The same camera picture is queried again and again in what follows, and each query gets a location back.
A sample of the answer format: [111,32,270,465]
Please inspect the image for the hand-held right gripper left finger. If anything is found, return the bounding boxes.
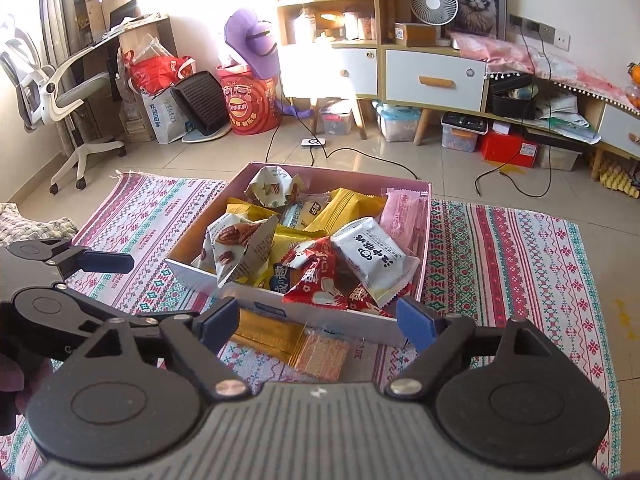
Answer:
[75,296,254,402]

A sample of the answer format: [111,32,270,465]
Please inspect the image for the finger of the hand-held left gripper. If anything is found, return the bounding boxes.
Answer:
[7,239,135,281]
[54,282,119,331]

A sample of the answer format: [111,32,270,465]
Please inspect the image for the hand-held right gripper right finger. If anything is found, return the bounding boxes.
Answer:
[384,295,567,401]

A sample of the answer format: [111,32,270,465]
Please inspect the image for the golden brown snack packet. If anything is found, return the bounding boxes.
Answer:
[231,309,313,367]

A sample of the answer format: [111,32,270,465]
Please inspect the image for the red snack packet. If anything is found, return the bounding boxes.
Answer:
[346,282,398,319]
[279,237,351,312]

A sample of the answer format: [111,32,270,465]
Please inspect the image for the yellow packet blue label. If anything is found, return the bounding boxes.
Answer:
[252,260,296,293]

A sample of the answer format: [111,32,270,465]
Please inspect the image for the white packet black print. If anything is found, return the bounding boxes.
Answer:
[330,216,422,310]

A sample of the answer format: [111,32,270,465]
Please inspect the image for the white pecan snack packet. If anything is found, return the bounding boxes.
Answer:
[244,165,304,209]
[199,211,282,289]

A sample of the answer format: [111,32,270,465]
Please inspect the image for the pink cardboard box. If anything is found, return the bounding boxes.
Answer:
[164,161,433,350]

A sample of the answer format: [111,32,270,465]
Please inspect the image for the clear cracker packet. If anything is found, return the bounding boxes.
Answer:
[294,331,352,381]

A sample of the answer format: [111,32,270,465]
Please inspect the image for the pink snack packet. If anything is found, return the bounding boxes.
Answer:
[379,187,432,261]

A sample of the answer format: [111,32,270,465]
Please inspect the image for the mustard yellow snack packet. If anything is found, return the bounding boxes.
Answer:
[224,197,282,222]
[305,187,390,241]

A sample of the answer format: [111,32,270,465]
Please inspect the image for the white blue bread packet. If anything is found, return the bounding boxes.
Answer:
[280,201,332,229]

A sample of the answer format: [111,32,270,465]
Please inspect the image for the person's left hand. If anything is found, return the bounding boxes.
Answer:
[0,354,52,437]

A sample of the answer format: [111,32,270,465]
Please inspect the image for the grey knit cushion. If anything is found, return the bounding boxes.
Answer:
[0,202,79,252]

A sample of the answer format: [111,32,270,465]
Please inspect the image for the patterned woven mat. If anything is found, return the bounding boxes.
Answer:
[0,170,623,480]

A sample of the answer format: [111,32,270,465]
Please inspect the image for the white shopping bag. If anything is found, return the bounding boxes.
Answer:
[139,85,190,144]

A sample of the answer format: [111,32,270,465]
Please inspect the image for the black perforated heater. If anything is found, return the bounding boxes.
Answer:
[171,71,234,143]

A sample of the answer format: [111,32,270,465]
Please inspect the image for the white office chair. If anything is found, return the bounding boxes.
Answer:
[0,25,127,196]

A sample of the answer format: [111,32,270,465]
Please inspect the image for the clear box black lid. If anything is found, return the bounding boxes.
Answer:
[440,111,489,154]

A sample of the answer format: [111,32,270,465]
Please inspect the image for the red plastic bag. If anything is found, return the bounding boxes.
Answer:
[122,50,197,95]

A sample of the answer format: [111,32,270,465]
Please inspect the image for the red cardboard box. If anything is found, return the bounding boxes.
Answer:
[478,126,542,169]

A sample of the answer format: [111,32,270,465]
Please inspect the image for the clear box blue lid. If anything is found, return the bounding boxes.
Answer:
[374,101,423,144]

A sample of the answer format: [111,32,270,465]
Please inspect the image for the red printed bucket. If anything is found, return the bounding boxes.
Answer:
[215,62,282,137]

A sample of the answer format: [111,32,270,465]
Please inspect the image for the small clear storage box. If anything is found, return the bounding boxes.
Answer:
[319,104,357,137]

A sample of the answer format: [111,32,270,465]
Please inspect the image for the clear plastic bin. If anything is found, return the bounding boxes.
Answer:
[536,144,584,172]

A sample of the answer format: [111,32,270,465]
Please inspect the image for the purple plastic object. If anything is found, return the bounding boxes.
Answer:
[277,99,317,122]

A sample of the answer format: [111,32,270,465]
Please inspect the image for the wooden desk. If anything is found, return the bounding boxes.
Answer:
[75,0,177,111]

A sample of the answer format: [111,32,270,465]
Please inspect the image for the black storage box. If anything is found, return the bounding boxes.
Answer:
[486,73,537,120]

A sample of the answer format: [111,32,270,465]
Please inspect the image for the wooden cabinet white drawers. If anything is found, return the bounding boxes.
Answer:
[271,0,490,147]

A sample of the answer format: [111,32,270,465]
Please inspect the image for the stack of yellow packets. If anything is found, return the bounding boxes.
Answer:
[590,152,640,197]

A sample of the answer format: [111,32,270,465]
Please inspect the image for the loose papers pile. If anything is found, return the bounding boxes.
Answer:
[536,91,602,143]

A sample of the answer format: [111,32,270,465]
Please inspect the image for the beige curtain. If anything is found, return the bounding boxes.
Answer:
[37,0,101,86]

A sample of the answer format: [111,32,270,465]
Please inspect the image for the purple hat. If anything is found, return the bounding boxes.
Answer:
[222,7,282,81]

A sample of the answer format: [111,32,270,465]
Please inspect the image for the low wooden media stand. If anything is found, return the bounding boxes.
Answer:
[484,72,640,183]

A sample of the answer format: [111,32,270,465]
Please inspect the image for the pink printed cloth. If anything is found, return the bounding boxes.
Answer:
[449,30,640,111]

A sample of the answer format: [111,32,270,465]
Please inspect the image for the small cardboard box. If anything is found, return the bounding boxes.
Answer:
[393,22,438,47]

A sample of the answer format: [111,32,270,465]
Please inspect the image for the white desk fan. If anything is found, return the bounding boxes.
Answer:
[409,0,460,43]

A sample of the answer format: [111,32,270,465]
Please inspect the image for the framed cat picture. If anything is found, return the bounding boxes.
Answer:
[443,0,509,42]

